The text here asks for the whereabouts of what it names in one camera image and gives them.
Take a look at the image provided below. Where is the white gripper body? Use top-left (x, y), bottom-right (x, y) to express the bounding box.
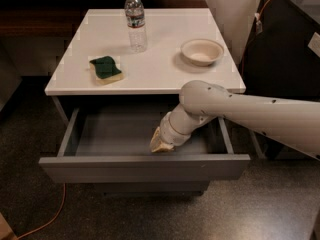
top-left (160, 112), bottom-right (191, 147)

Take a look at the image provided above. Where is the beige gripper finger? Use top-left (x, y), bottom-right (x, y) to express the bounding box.
top-left (149, 127), bottom-right (174, 153)

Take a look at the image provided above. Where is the grey top drawer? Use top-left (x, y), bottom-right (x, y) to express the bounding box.
top-left (39, 107), bottom-right (250, 183)

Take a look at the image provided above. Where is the clear plastic water bottle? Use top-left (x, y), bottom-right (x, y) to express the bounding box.
top-left (124, 0), bottom-right (147, 53)

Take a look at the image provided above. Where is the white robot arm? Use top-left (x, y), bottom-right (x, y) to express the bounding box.
top-left (150, 80), bottom-right (320, 159)

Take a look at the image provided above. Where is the white top drawer cabinet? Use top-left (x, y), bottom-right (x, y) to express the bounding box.
top-left (44, 7), bottom-right (247, 197)

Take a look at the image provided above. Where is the beige paper bowl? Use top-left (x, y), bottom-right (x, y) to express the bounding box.
top-left (181, 39), bottom-right (224, 67)

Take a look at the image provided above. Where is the green yellow sponge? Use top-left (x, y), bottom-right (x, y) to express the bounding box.
top-left (89, 56), bottom-right (124, 85)

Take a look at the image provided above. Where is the cardboard box corner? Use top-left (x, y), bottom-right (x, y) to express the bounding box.
top-left (0, 213), bottom-right (17, 240)

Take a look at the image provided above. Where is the dark wooden counter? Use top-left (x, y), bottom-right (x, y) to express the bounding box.
top-left (0, 0), bottom-right (209, 38)

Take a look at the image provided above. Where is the orange extension cable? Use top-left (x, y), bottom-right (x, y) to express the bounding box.
top-left (16, 183), bottom-right (68, 240)

